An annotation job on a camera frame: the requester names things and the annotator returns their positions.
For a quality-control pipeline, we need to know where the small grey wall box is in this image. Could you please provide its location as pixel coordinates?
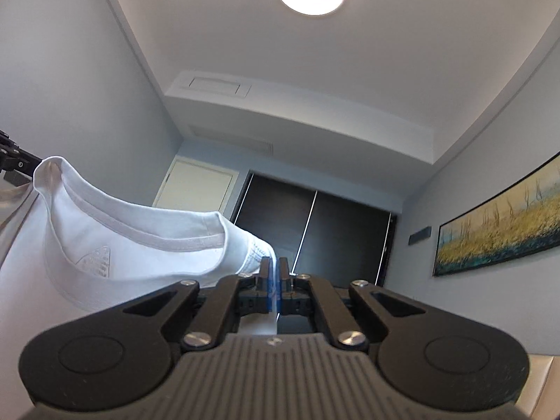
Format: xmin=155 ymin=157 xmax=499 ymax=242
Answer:
xmin=408 ymin=226 xmax=432 ymax=246

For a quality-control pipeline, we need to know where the white ceiling access panel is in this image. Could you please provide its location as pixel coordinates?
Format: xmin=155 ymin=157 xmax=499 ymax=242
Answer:
xmin=187 ymin=76 xmax=253 ymax=98

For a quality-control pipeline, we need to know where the white door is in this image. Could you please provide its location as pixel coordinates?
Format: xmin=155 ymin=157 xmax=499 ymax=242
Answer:
xmin=152 ymin=155 xmax=239 ymax=220

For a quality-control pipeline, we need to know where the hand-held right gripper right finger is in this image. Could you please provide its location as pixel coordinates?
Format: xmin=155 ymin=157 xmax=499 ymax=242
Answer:
xmin=278 ymin=257 xmax=427 ymax=353

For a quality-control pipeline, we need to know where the framed landscape painting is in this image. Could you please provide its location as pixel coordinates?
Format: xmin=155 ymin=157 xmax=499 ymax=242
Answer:
xmin=432 ymin=150 xmax=560 ymax=278

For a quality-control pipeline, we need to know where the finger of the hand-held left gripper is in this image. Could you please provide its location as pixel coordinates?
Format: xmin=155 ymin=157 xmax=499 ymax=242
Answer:
xmin=0 ymin=130 xmax=44 ymax=184

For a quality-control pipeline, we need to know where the white t-shirt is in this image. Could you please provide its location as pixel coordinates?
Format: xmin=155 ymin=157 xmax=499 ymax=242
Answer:
xmin=0 ymin=155 xmax=277 ymax=420

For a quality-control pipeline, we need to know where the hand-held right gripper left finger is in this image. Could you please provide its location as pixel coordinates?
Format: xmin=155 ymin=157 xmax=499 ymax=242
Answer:
xmin=122 ymin=257 xmax=277 ymax=353

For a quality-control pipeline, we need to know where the beige padded headboard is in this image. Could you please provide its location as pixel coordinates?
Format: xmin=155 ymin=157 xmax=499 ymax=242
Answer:
xmin=520 ymin=352 xmax=560 ymax=420

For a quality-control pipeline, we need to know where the black sliding door wardrobe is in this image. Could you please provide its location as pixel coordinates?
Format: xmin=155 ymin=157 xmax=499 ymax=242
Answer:
xmin=229 ymin=170 xmax=398 ymax=290

